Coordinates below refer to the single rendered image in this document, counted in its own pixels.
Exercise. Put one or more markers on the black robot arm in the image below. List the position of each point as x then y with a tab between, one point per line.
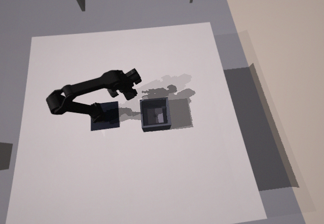
114	80

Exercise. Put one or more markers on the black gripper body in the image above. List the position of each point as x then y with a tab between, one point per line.
114	94

